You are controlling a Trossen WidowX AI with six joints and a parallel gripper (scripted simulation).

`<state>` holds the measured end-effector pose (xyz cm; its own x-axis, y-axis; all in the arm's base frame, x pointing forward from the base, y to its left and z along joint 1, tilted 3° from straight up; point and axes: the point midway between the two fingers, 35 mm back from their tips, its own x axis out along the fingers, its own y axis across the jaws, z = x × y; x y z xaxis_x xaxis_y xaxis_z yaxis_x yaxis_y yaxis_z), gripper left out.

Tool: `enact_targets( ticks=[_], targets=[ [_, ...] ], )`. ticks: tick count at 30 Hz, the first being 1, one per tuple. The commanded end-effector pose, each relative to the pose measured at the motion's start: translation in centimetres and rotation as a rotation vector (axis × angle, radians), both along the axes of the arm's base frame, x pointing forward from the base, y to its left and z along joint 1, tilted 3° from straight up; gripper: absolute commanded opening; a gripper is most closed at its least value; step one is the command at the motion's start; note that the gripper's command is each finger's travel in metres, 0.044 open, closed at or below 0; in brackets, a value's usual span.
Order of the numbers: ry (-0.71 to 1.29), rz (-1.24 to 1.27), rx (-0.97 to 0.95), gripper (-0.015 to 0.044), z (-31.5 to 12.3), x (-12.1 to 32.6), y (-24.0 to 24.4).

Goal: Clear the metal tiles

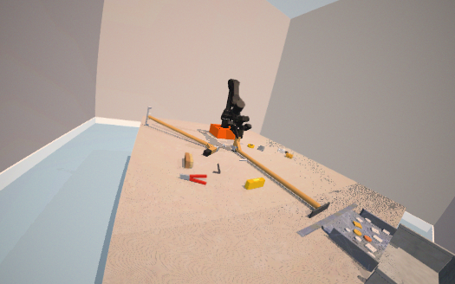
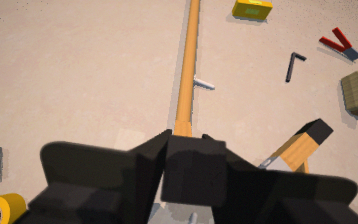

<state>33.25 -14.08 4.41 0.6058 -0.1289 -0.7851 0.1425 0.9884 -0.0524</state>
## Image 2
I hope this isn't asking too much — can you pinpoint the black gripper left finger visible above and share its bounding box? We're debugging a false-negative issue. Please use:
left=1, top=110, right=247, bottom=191
left=40, top=129, right=172, bottom=224

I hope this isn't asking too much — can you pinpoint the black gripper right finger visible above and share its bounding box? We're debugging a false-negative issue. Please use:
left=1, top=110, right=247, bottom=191
left=211, top=148, right=358, bottom=224

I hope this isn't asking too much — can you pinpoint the silver metal bolt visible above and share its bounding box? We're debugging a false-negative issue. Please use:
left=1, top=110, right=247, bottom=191
left=193, top=75, right=215, bottom=89

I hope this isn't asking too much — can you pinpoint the dark grey l-shaped bar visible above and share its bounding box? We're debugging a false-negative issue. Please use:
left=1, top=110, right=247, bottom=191
left=286, top=52, right=307, bottom=82

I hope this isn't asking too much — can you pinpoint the yellow ring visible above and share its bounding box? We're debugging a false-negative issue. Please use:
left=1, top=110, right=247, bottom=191
left=0, top=193, right=26, bottom=224

